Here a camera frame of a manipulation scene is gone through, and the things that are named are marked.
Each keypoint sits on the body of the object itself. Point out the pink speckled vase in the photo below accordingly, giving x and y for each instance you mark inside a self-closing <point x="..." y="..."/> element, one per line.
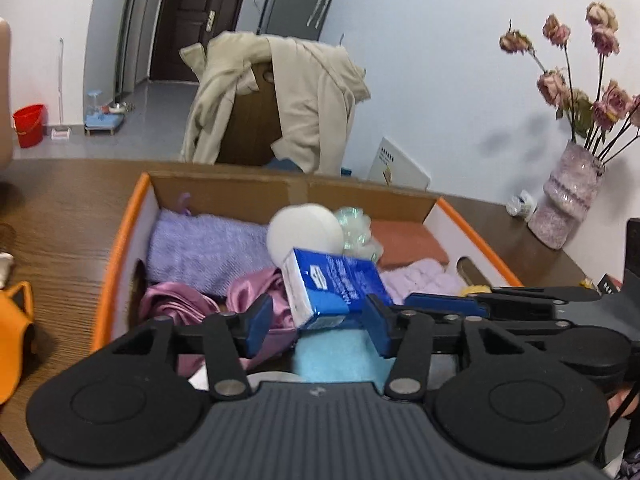
<point x="567" y="200"/>

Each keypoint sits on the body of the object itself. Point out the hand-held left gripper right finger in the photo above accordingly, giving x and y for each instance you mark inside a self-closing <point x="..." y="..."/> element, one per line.
<point x="377" y="327"/>

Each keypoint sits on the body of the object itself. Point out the person's right hand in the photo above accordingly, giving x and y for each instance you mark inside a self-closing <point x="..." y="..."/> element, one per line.
<point x="622" y="402"/>

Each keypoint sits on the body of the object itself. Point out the blue tissue packet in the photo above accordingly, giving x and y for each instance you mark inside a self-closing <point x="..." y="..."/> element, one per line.
<point x="335" y="280"/>

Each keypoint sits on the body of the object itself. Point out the orange-edged cardboard box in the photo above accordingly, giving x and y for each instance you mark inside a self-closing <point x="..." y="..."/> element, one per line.
<point x="225" y="195"/>

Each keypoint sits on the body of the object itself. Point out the white and yellow alpaca plush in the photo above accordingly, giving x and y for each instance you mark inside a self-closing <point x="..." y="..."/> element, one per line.
<point x="475" y="289"/>

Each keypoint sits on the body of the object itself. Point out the beige jacket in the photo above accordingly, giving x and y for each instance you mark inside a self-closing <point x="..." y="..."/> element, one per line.
<point x="310" y="105"/>

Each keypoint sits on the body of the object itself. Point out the pink suitcase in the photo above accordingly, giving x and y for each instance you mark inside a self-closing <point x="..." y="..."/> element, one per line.
<point x="4" y="85"/>

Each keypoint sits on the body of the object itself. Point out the dark brown entrance door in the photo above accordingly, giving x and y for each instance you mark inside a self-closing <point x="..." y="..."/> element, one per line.
<point x="185" y="35"/>

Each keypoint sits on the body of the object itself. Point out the pink satin cloth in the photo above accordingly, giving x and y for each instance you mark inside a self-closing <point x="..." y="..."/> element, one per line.
<point x="175" y="302"/>

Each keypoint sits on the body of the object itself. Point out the small white tube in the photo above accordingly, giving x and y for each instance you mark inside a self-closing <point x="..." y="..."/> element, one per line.
<point x="5" y="267"/>

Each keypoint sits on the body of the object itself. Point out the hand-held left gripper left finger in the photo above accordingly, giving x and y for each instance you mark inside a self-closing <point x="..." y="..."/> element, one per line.
<point x="260" y="322"/>

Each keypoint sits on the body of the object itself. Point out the blue pet feeding stand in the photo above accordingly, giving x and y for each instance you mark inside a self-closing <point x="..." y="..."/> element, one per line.
<point x="104" y="117"/>

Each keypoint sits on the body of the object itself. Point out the white mop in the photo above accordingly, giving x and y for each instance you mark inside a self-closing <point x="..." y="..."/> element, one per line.
<point x="60" y="110"/>

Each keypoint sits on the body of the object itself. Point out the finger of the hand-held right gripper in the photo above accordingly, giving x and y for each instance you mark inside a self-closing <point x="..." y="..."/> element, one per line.
<point x="440" y="303"/>
<point x="530" y="324"/>

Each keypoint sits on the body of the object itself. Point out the pink layered cake sponge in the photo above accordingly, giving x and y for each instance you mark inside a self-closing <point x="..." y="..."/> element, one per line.
<point x="405" y="245"/>

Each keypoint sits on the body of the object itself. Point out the red bucket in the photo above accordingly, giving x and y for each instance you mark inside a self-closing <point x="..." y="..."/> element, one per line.
<point x="28" y="127"/>

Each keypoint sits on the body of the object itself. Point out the dark side door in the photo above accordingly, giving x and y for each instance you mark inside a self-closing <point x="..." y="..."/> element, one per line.
<point x="131" y="25"/>

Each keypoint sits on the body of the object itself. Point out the white round sponge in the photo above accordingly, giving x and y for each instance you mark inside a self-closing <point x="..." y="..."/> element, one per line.
<point x="305" y="230"/>

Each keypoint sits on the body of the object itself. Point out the light blue fluffy towel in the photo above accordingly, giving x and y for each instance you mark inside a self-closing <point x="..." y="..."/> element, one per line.
<point x="330" y="360"/>

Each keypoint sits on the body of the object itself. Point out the orange pouch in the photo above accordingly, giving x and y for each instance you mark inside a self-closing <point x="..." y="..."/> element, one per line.
<point x="12" y="340"/>

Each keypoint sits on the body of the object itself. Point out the brown wooden chair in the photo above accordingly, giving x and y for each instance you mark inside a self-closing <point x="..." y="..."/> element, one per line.
<point x="250" y="125"/>

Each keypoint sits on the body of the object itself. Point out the clear plastic wrapper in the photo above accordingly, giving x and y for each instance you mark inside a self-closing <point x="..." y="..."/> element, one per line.
<point x="357" y="232"/>

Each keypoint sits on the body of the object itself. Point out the purple knitted pouch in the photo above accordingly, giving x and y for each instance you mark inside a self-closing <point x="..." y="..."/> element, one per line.
<point x="210" y="255"/>

